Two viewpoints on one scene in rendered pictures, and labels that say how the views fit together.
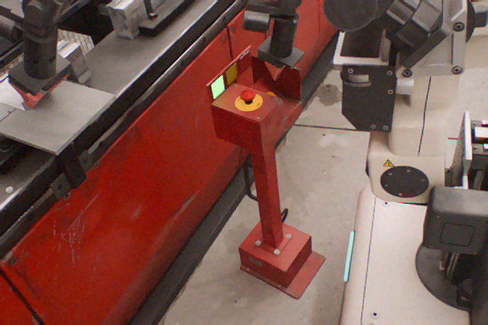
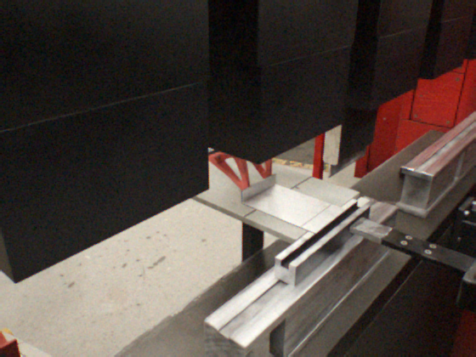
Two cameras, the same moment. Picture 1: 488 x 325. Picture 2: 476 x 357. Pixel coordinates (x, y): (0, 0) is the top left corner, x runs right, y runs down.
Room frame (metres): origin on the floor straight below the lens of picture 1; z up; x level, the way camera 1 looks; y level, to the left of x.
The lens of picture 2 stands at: (1.53, 0.40, 1.32)
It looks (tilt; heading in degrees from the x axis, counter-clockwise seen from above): 25 degrees down; 185
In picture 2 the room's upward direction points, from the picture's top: straight up
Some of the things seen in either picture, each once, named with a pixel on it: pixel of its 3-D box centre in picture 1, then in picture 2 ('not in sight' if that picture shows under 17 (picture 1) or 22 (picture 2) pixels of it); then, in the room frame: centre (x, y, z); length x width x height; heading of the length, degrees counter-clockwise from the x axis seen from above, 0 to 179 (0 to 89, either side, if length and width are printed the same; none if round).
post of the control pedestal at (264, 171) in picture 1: (267, 189); not in sight; (1.11, -0.08, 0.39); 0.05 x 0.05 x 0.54; 48
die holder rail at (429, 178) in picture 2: not in sight; (454, 155); (0.53, 0.82, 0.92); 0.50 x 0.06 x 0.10; 144
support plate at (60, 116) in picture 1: (40, 108); (259, 189); (0.89, 0.38, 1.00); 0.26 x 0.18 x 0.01; 54
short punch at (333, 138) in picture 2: not in sight; (351, 133); (0.98, 0.50, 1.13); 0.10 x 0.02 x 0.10; 144
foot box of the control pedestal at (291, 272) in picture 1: (281, 254); not in sight; (1.09, -0.10, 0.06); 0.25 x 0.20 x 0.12; 48
